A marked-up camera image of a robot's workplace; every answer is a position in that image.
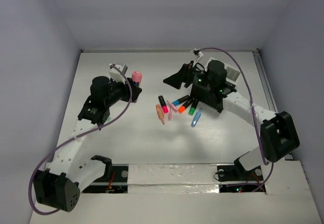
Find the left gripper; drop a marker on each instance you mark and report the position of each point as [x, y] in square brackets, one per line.
[132, 92]

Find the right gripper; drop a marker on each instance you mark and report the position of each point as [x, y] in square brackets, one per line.
[184, 75]

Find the pink cylindrical eraser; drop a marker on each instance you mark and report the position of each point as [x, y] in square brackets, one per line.
[137, 78]

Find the blue cap black highlighter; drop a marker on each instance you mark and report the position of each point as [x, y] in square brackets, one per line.
[181, 100]

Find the pink cap black highlighter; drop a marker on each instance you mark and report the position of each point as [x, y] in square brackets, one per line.
[163, 104]

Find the orange cap black highlighter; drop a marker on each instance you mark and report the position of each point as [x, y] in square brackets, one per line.
[185, 105]

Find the green cap black highlighter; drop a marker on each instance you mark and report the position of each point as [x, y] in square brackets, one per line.
[193, 107]

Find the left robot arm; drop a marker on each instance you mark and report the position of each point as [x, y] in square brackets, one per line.
[74, 166]

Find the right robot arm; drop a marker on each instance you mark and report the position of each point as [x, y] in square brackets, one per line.
[276, 131]

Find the pink translucent highlighter cap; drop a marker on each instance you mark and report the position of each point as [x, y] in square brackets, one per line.
[172, 106]

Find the pink translucent highlighter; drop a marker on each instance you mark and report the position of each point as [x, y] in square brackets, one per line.
[171, 113]

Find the orange translucent highlighter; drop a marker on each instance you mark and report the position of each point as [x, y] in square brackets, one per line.
[160, 113]

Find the black slotted organizer box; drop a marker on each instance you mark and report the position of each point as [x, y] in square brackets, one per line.
[214, 99]

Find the blue translucent highlighter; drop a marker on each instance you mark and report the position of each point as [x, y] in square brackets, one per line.
[196, 118]

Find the white organizer box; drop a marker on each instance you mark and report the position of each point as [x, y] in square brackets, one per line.
[233, 74]

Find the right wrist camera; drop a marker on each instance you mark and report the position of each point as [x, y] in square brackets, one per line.
[198, 56]

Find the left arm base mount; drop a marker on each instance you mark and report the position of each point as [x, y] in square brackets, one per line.
[117, 183]

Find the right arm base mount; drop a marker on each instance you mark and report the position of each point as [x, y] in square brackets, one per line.
[231, 179]

